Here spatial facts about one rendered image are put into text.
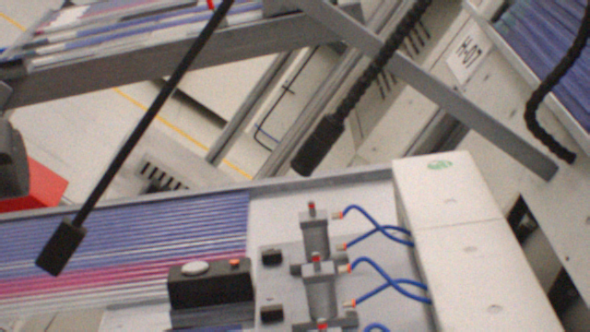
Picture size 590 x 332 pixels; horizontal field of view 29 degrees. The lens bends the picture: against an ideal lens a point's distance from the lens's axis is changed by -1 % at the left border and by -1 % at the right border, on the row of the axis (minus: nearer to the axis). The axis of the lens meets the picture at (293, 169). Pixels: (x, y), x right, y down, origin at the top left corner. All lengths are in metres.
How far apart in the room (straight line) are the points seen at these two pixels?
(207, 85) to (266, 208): 4.18
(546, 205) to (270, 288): 0.23
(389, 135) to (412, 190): 1.07
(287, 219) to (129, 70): 0.90
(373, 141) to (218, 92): 3.37
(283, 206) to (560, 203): 0.50
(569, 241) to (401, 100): 1.32
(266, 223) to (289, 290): 0.32
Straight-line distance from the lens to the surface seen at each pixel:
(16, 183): 0.93
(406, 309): 0.87
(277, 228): 1.21
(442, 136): 1.34
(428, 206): 1.00
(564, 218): 0.83
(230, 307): 1.02
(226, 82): 5.43
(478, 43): 1.26
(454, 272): 0.87
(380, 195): 1.26
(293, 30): 2.05
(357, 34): 0.83
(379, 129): 2.11
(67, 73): 2.10
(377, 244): 0.98
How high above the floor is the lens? 1.45
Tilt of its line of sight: 15 degrees down
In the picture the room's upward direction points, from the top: 36 degrees clockwise
